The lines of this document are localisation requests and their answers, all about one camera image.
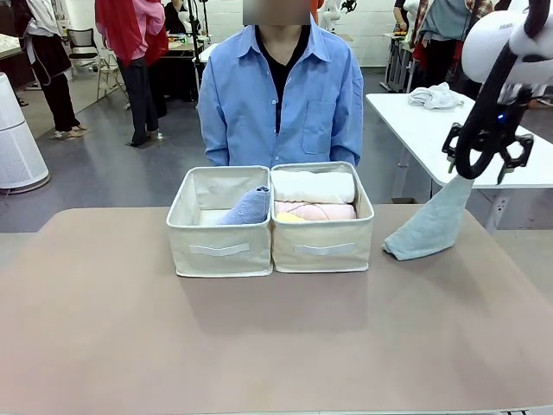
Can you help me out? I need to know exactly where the lavender cone-folded towel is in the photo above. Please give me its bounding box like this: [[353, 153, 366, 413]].
[[214, 184, 272, 227]]

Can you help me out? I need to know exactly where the bystander in plaid scarf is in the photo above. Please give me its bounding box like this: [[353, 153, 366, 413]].
[[410, 0, 493, 94]]

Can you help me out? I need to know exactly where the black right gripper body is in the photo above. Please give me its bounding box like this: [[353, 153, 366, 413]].
[[468, 82, 533, 153]]

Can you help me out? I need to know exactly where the bystander in black skirt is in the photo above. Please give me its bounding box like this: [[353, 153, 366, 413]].
[[11, 0, 92, 140]]

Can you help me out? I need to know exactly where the white side table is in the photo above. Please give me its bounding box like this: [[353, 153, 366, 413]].
[[365, 91, 553, 237]]

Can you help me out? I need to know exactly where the grey office chair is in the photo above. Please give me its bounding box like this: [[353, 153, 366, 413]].
[[66, 27, 101, 70]]

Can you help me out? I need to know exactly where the crumpled white cloth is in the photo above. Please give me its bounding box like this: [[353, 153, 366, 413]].
[[407, 81, 465, 110]]

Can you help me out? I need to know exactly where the person's left forearm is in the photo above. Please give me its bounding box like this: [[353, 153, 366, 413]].
[[330, 116, 365, 168]]

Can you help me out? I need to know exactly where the bystander in red top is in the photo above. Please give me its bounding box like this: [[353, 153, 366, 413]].
[[93, 0, 170, 148]]

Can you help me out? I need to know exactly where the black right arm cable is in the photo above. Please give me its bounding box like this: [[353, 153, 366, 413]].
[[454, 0, 546, 181]]

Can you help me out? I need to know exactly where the grey-green cone-folded towel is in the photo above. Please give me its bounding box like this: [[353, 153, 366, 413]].
[[381, 174, 475, 262]]

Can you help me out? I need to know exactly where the white towel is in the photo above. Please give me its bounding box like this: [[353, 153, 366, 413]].
[[271, 169, 357, 205]]

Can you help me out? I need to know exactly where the pink towel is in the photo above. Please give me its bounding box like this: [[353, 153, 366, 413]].
[[273, 200, 358, 220]]

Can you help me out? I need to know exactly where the white folding stool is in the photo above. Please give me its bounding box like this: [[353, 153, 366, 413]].
[[95, 54, 130, 105]]

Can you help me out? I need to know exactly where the person in blue shirt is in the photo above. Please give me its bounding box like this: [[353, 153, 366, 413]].
[[197, 19, 365, 169]]

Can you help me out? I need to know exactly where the cream fabric storage box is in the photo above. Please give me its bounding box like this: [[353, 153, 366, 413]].
[[165, 165, 275, 278], [269, 161, 376, 274]]

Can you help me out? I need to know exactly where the white air purifier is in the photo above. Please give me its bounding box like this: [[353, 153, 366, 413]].
[[0, 72, 50, 192]]

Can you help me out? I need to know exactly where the person's right forearm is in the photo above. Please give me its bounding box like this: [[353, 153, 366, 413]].
[[199, 116, 232, 168]]

